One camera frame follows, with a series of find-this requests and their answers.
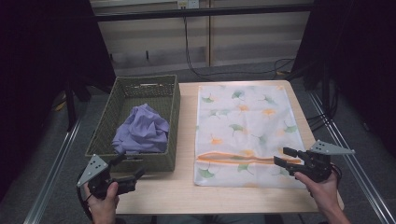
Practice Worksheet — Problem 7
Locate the black curtain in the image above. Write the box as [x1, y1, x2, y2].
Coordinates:
[290, 0, 396, 158]
[0, 0, 117, 202]

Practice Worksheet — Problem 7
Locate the purple cloth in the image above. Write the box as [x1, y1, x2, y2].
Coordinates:
[111, 103, 171, 156]

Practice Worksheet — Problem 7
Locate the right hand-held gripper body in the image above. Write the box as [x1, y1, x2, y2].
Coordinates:
[295, 139, 356, 184]

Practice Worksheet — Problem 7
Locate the person's right hand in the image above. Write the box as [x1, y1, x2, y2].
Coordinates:
[293, 171, 341, 217]

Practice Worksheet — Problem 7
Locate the bundle of black floor cables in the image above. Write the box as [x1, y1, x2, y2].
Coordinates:
[306, 77, 340, 133]

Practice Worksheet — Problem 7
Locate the metal floor rail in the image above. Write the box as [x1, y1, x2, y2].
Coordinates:
[22, 119, 82, 224]
[307, 91, 396, 224]

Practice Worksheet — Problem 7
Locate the hand-held gripper cable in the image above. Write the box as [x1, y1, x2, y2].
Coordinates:
[76, 176, 94, 222]
[330, 163, 344, 189]

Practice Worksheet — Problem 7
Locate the black stand leg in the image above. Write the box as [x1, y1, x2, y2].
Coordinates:
[63, 79, 78, 133]

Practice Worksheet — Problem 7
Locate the white wall socket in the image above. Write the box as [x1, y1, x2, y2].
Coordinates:
[177, 0, 200, 9]

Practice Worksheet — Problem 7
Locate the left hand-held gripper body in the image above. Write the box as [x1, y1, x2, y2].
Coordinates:
[77, 153, 138, 200]

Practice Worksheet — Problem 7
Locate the person's left hand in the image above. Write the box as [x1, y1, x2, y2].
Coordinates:
[83, 181, 120, 222]

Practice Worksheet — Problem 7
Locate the black hanging cable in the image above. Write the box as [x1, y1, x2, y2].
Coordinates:
[182, 17, 295, 82]

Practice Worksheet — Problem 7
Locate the green woven basket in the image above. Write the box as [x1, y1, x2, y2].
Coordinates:
[84, 74, 181, 173]

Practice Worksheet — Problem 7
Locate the left hand-held gripper cable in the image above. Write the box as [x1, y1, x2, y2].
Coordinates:
[76, 176, 94, 222]

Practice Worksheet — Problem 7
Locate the right hand-held gripper cable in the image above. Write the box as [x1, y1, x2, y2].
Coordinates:
[330, 163, 344, 189]

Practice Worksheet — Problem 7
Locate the white leaf-print laundry bag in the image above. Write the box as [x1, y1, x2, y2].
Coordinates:
[193, 83, 308, 189]

